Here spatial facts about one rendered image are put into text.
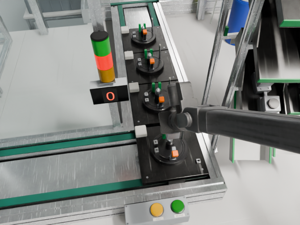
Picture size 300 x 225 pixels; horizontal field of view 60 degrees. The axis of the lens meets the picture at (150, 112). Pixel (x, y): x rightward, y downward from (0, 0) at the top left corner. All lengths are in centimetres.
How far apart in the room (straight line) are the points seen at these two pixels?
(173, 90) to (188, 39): 107
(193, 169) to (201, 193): 9
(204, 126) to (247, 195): 56
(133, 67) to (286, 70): 77
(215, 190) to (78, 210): 47
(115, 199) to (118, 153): 21
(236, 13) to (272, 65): 89
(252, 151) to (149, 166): 37
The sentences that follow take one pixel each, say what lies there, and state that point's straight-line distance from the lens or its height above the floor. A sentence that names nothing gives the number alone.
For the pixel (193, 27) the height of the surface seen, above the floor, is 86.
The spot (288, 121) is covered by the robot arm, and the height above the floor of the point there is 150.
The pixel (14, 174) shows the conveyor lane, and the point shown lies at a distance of 114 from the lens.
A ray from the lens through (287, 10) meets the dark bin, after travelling 67.
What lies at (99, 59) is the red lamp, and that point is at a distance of 77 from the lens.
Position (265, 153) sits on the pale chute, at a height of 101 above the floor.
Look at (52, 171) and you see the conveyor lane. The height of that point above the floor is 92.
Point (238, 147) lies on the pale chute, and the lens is 98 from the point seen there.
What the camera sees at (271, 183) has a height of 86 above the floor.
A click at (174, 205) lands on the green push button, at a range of 90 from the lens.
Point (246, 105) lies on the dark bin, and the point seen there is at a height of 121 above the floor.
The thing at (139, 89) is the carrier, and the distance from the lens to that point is 120.
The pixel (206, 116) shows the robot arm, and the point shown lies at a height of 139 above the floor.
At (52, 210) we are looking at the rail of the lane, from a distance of 97.
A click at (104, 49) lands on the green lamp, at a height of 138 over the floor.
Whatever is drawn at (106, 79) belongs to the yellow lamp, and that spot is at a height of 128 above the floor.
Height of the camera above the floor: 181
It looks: 50 degrees down
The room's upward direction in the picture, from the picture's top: 2 degrees counter-clockwise
